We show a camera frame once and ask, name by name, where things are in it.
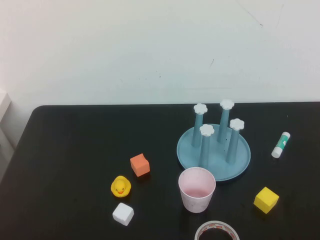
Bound yellow foam cube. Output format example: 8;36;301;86
253;186;280;215

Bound pink plastic cup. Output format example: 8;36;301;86
178;166;217;214

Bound white foam cube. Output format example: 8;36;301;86
112;202;135;227

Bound clear tape roll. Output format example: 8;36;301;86
194;220;241;240

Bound yellow rubber duck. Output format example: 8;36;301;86
110;175;132;199

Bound blue cup stand white caps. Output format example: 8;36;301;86
176;99;252;182

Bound green white glue stick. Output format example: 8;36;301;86
271;131;291;159

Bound orange foam cube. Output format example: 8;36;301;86
129;153;151;178

